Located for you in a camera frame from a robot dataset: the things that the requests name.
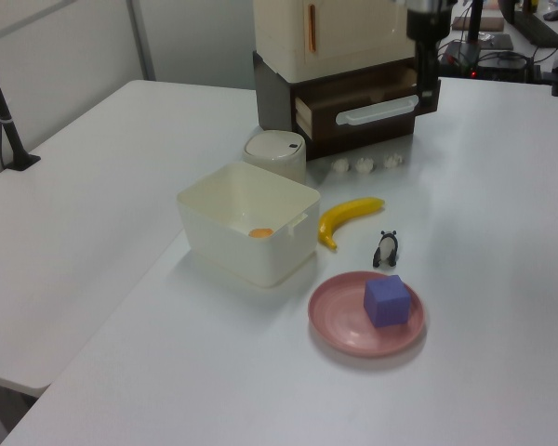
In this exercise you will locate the black stand pole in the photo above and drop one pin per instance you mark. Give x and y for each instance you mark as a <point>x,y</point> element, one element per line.
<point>474,21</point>

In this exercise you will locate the dark brown drawer cabinet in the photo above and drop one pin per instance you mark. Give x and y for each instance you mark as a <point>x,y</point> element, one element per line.
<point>274,97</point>

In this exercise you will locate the black laptop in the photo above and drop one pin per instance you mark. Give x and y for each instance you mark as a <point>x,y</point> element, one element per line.
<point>535,25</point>

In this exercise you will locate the black computer mouse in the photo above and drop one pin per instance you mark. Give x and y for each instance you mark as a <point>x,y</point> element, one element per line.
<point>554,15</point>

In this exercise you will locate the black electronics box red light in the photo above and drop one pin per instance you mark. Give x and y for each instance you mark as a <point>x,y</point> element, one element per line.
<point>497,65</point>

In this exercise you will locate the purple cube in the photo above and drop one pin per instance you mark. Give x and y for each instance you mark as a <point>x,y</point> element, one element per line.
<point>387,304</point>

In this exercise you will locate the pink plate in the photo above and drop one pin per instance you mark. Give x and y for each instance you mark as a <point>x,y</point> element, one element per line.
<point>339,320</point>

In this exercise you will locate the cream plastic storage box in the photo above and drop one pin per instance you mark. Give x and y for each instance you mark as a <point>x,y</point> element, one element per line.
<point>251,251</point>

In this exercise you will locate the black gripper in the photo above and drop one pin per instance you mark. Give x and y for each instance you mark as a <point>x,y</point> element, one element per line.
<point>428,25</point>

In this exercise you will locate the grey partition post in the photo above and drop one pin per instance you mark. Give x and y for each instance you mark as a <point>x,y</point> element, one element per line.
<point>142,42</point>

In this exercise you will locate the orange round slice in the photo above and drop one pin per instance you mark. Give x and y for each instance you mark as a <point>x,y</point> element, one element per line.
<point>261,232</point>

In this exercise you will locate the brown flat box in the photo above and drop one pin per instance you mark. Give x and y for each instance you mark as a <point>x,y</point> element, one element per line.
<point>490,23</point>

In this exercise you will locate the yellow toy banana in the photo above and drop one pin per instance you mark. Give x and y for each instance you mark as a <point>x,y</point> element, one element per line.
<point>349,209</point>

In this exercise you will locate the small white trash can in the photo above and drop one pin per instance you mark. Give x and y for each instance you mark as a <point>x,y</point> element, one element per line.
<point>274,153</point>

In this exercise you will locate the panda figurine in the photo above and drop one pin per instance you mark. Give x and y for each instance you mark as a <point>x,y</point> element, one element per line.
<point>387,248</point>

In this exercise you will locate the black camera stand with clamp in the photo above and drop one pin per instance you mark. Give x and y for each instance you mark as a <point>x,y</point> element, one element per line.
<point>4,121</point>

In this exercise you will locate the cream toy fridge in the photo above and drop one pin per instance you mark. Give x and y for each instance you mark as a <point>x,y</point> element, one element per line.
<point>344,32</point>

